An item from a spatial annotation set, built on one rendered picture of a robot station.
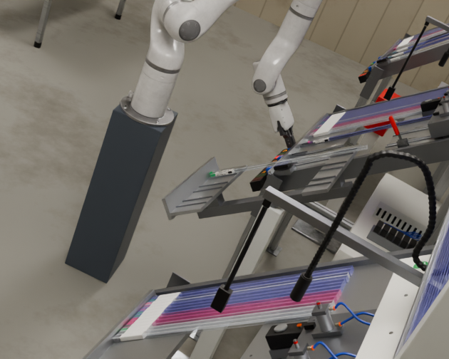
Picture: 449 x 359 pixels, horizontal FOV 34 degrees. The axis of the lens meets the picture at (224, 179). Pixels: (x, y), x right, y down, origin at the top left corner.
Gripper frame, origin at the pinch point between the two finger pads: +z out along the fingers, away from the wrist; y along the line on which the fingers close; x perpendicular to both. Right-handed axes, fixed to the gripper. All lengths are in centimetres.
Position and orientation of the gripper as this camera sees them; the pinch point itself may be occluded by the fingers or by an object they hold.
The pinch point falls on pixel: (290, 141)
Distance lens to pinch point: 270.1
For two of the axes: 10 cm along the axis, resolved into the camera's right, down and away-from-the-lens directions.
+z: 3.3, 9.1, 2.4
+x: 8.5, -1.8, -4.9
